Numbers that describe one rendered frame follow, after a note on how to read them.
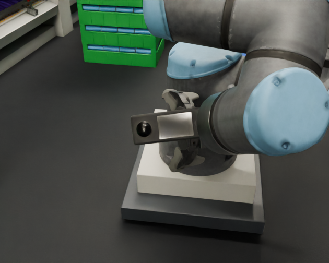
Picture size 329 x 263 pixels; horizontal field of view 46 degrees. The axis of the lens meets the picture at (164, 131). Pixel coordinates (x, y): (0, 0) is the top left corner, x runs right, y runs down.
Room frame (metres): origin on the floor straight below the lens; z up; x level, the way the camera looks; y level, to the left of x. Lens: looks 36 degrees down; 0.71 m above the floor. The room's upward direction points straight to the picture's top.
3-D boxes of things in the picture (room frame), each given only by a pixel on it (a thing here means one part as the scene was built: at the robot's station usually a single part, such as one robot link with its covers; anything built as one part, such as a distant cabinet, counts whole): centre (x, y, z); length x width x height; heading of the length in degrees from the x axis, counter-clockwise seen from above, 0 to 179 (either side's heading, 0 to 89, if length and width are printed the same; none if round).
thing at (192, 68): (0.73, -0.09, 0.31); 0.17 x 0.15 x 0.18; 67
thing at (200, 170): (0.74, -0.08, 0.17); 0.19 x 0.19 x 0.10
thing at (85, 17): (1.53, 0.16, 0.20); 0.30 x 0.20 x 0.08; 80
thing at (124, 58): (1.53, 0.16, 0.04); 0.30 x 0.20 x 0.08; 80
